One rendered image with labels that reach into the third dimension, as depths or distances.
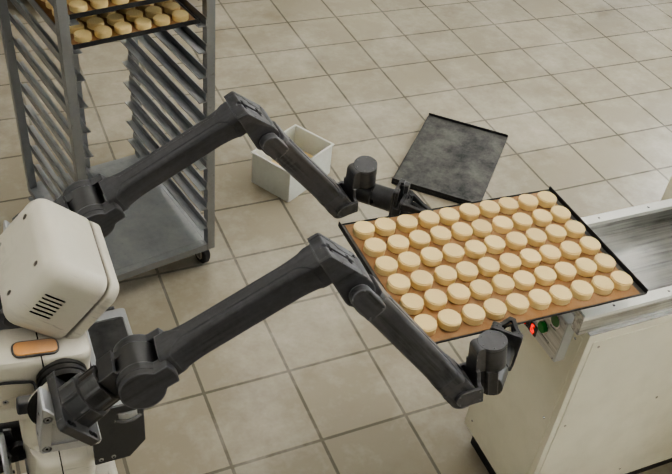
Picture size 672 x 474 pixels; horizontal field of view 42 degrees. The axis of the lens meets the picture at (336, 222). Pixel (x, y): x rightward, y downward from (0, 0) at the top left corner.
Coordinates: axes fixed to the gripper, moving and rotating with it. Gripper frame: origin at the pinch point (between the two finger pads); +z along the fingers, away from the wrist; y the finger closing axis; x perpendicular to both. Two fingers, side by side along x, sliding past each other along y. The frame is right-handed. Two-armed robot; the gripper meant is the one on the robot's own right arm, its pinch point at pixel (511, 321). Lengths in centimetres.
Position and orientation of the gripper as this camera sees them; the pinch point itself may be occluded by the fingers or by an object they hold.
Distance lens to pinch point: 189.3
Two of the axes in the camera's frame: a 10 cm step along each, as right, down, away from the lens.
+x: -9.2, -3.2, 2.3
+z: 3.8, -5.5, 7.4
